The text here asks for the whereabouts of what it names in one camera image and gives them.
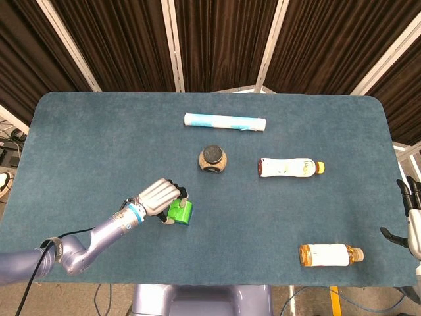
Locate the white screen frame post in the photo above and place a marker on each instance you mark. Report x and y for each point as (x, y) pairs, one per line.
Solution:
(385, 57)
(271, 49)
(172, 46)
(69, 49)

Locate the blue table cover cloth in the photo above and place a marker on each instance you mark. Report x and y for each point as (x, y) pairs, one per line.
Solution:
(263, 214)

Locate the round jar with black lid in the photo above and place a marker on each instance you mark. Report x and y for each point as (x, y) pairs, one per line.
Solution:
(212, 159)

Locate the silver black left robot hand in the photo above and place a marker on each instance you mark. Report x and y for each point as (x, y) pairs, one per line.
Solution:
(158, 197)

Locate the lavender left robot arm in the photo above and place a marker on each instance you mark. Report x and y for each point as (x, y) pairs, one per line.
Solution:
(98, 233)

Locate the green box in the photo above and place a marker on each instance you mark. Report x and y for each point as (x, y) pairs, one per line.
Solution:
(184, 214)

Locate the amber tea bottle beige cap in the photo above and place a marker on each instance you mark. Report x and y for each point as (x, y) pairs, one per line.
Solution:
(325, 255)

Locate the rolled white paper tube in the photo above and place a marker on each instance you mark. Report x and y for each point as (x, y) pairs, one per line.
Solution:
(227, 121)

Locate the lavender robot base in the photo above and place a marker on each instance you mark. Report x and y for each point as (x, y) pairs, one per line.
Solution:
(204, 301)

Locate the brown curtain panel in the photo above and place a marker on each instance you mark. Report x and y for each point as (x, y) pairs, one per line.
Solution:
(121, 42)
(223, 42)
(329, 42)
(401, 98)
(26, 56)

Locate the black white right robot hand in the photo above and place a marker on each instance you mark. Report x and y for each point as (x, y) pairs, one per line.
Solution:
(415, 227)

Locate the white-label bottle with yellow cap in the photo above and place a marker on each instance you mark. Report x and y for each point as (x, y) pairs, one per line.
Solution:
(286, 168)

